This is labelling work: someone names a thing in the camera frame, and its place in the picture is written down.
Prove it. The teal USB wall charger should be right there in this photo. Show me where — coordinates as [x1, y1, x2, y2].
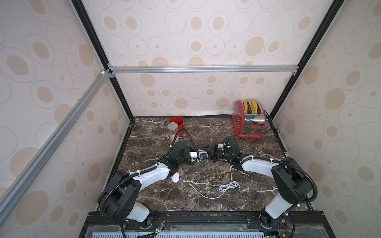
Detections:
[199, 152, 208, 161]

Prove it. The white USB charging cable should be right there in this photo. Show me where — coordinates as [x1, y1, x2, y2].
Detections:
[189, 162, 241, 200]

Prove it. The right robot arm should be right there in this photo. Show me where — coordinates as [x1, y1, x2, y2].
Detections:
[207, 136, 318, 228]

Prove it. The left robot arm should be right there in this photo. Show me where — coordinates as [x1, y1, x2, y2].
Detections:
[98, 128, 200, 223]

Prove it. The white earbud charging case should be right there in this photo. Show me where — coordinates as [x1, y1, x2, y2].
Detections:
[172, 173, 180, 183]

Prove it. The red metal cup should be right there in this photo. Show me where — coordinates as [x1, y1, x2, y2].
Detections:
[167, 117, 185, 135]

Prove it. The red chrome toaster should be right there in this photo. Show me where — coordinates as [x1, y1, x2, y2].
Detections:
[232, 100, 267, 139]

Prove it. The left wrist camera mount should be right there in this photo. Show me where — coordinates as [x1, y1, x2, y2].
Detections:
[190, 151, 200, 163]

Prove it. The horizontal aluminium frame bar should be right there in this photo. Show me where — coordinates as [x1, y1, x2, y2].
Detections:
[111, 65, 299, 74]

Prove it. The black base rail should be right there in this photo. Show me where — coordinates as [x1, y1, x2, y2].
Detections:
[79, 211, 335, 238]

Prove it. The diagonal aluminium frame bar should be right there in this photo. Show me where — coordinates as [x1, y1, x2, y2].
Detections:
[0, 69, 111, 225]

